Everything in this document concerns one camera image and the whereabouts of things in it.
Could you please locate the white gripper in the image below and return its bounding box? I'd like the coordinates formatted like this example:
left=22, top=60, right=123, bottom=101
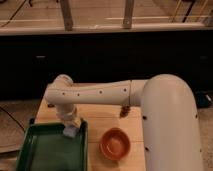
left=60, top=113, right=81, bottom=128

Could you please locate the blue-grey sponge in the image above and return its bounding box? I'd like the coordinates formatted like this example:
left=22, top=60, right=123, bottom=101
left=63, top=127, right=78, bottom=138

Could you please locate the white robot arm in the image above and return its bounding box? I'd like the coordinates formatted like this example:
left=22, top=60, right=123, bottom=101
left=45, top=74, right=204, bottom=171

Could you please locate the green plastic tray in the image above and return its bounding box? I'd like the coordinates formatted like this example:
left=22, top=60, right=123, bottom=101
left=15, top=122, right=88, bottom=171

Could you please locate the orange bowl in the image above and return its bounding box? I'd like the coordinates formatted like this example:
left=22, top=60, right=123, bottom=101
left=99, top=127, right=131, bottom=161

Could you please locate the black floor cable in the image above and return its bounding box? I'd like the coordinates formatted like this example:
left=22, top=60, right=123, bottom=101
left=0, top=106, right=26, bottom=132

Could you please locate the right wooden post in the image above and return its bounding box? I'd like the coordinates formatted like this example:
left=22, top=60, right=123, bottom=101
left=122, top=0, right=134, bottom=29

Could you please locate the wooden post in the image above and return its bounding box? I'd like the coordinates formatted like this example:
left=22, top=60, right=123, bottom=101
left=122, top=0, right=134, bottom=29
left=60, top=0, right=73, bottom=31

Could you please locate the left wooden post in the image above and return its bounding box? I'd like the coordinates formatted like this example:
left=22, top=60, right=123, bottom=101
left=60, top=0, right=73, bottom=31

